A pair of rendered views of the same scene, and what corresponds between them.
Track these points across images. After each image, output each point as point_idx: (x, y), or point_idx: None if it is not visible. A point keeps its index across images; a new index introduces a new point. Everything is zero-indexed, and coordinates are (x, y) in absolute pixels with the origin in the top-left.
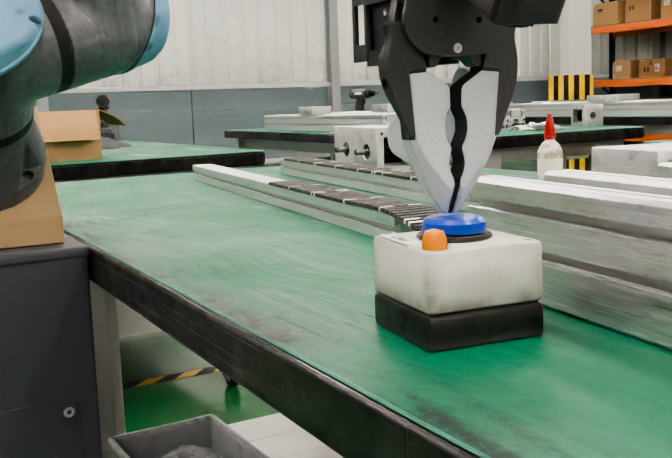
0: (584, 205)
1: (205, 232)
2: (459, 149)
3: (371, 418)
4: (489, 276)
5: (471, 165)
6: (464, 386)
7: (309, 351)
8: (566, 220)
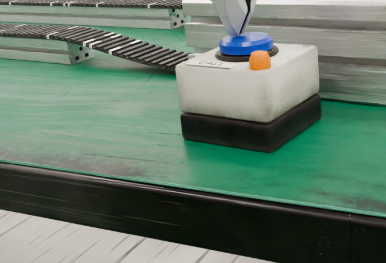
0: (325, 11)
1: None
2: None
3: (297, 220)
4: (296, 81)
5: None
6: (342, 174)
7: (174, 178)
8: (296, 24)
